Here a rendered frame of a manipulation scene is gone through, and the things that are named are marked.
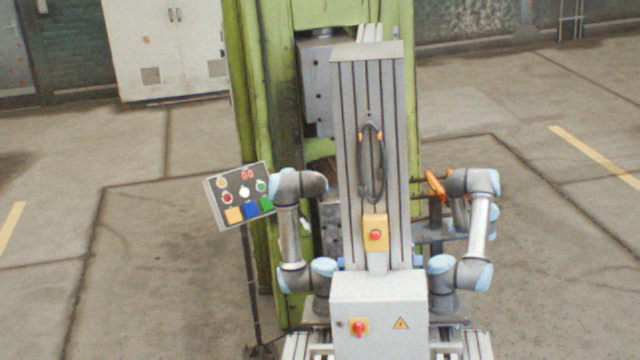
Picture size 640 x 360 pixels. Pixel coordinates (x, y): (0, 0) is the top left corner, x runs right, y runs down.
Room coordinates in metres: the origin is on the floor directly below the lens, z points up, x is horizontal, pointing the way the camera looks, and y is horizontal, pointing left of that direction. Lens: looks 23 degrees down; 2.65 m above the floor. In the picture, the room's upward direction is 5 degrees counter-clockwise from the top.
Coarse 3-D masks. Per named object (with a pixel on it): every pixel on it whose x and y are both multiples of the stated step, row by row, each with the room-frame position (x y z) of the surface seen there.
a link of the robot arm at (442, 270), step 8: (440, 256) 2.76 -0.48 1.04; (448, 256) 2.75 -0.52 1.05; (432, 264) 2.71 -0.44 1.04; (440, 264) 2.69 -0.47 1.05; (448, 264) 2.69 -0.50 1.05; (456, 264) 2.70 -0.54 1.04; (432, 272) 2.69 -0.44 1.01; (440, 272) 2.67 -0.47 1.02; (448, 272) 2.67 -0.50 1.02; (456, 272) 2.66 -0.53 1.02; (432, 280) 2.69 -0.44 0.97; (440, 280) 2.67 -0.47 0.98; (448, 280) 2.66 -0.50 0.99; (456, 280) 2.65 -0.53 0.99; (432, 288) 2.69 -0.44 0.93; (440, 288) 2.67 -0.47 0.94; (448, 288) 2.67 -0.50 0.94; (456, 288) 2.66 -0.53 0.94
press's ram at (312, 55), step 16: (304, 32) 4.11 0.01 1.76; (336, 32) 4.03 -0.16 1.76; (304, 48) 3.73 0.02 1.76; (320, 48) 3.73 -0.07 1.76; (304, 64) 3.72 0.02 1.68; (320, 64) 3.73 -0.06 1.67; (304, 80) 3.72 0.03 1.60; (320, 80) 3.73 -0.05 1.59; (304, 96) 3.73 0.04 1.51; (320, 96) 3.74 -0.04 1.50; (304, 112) 3.79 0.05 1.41; (320, 112) 3.73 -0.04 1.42
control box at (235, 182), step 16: (224, 176) 3.53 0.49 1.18; (240, 176) 3.56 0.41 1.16; (256, 176) 3.60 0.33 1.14; (208, 192) 3.49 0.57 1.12; (224, 192) 3.48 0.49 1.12; (240, 192) 3.51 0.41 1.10; (256, 192) 3.55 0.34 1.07; (224, 208) 3.43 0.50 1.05; (240, 208) 3.46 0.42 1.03; (224, 224) 3.38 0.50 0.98; (240, 224) 3.42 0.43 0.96
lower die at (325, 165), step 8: (320, 160) 4.11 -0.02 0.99; (328, 160) 4.09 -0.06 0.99; (320, 168) 4.01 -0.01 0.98; (328, 168) 3.98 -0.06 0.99; (328, 176) 3.86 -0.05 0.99; (336, 176) 3.83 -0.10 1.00; (328, 184) 3.77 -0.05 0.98; (336, 184) 3.74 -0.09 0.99; (328, 192) 3.73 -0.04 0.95; (336, 192) 3.74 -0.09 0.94
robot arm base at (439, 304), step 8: (432, 296) 2.70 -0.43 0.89; (440, 296) 2.68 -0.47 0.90; (448, 296) 2.68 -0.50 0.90; (456, 296) 2.70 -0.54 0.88; (432, 304) 2.70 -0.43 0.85; (440, 304) 2.67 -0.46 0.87; (448, 304) 2.67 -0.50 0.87; (456, 304) 2.69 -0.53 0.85; (432, 312) 2.68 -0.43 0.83; (440, 312) 2.66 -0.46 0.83; (448, 312) 2.66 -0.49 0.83
